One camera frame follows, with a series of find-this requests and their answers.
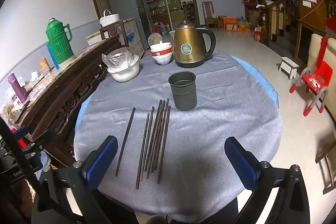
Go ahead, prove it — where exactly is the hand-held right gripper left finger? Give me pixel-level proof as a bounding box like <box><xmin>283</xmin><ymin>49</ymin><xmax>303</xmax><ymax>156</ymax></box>
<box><xmin>31</xmin><ymin>135</ymin><xmax>118</xmax><ymax>224</ymax></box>

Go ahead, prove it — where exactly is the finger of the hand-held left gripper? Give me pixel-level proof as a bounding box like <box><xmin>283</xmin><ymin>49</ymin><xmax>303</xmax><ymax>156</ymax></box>
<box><xmin>16</xmin><ymin>132</ymin><xmax>53</xmax><ymax>159</ymax></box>

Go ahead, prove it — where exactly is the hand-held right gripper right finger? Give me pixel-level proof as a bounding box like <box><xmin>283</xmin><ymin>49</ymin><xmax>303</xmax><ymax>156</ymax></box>
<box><xmin>224</xmin><ymin>136</ymin><xmax>311</xmax><ymax>224</ymax></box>

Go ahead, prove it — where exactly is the grey metal chopstick holder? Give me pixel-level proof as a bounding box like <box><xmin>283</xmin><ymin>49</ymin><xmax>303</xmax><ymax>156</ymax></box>
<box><xmin>168</xmin><ymin>71</ymin><xmax>197</xmax><ymax>111</ymax></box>

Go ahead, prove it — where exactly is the grey tablecloth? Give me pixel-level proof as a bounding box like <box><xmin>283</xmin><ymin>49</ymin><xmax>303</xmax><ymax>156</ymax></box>
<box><xmin>73</xmin><ymin>50</ymin><xmax>283</xmax><ymax>216</ymax></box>

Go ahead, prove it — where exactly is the carved wooden sideboard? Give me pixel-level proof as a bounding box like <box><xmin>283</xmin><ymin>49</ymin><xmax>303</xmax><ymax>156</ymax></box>
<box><xmin>14</xmin><ymin>34</ymin><xmax>123</xmax><ymax>161</ymax></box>

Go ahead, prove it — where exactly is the purple bottle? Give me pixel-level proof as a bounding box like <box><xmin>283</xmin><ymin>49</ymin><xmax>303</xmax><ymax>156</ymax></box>
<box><xmin>7</xmin><ymin>73</ymin><xmax>28</xmax><ymax>104</ymax></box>

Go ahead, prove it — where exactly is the white ceramic pot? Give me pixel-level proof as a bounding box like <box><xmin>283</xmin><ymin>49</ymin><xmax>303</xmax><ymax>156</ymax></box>
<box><xmin>107</xmin><ymin>60</ymin><xmax>140</xmax><ymax>82</ymax></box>

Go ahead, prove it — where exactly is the blue table cover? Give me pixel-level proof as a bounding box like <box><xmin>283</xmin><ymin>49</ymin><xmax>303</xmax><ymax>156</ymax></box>
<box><xmin>76</xmin><ymin>54</ymin><xmax>279</xmax><ymax>135</ymax></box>

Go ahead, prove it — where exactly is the clear plastic bag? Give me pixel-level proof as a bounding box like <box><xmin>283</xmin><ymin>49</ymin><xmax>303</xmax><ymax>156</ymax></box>
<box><xmin>102</xmin><ymin>47</ymin><xmax>139</xmax><ymax>69</ymax></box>

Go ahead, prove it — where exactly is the small white stool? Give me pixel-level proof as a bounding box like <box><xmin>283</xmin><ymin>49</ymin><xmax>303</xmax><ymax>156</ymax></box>
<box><xmin>278</xmin><ymin>56</ymin><xmax>300</xmax><ymax>80</ymax></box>

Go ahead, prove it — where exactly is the green thermos jug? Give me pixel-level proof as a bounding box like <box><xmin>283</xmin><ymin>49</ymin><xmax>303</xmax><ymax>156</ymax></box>
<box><xmin>46</xmin><ymin>18</ymin><xmax>75</xmax><ymax>65</ymax></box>

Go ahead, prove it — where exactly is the red child chair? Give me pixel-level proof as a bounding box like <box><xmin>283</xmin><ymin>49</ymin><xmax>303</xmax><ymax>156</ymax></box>
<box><xmin>289</xmin><ymin>36</ymin><xmax>333</xmax><ymax>117</ymax></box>

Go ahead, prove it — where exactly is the white chest freezer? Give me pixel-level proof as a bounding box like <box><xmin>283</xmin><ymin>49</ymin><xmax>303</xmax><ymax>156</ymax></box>
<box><xmin>122</xmin><ymin>18</ymin><xmax>145</xmax><ymax>58</ymax></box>

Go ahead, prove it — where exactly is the gold electric kettle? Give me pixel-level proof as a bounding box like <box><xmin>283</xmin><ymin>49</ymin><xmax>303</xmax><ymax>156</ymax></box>
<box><xmin>174</xmin><ymin>20</ymin><xmax>216</xmax><ymax>68</ymax></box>

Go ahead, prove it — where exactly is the round glass lid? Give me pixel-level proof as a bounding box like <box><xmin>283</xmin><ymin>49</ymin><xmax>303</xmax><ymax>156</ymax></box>
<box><xmin>148</xmin><ymin>33</ymin><xmax>164</xmax><ymax>46</ymax></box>

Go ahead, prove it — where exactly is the orange box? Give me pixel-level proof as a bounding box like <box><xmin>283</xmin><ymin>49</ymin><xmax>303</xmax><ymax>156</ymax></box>
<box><xmin>223</xmin><ymin>16</ymin><xmax>239</xmax><ymax>32</ymax></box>

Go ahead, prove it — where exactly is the wooden stair railing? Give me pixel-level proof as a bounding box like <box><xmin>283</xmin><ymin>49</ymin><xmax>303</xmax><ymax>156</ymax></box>
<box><xmin>262</xmin><ymin>0</ymin><xmax>303</xmax><ymax>44</ymax></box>

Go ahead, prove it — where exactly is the grey refrigerator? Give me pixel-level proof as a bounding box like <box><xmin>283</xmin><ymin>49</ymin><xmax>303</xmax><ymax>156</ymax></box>
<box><xmin>106</xmin><ymin>0</ymin><xmax>148</xmax><ymax>51</ymax></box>

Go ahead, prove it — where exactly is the black cable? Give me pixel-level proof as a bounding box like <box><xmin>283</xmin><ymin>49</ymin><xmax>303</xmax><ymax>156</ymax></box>
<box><xmin>0</xmin><ymin>116</ymin><xmax>40</xmax><ymax>224</ymax></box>

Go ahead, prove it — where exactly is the white basket with handle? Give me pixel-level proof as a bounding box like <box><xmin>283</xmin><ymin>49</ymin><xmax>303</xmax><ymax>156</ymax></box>
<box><xmin>99</xmin><ymin>9</ymin><xmax>121</xmax><ymax>28</ymax></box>

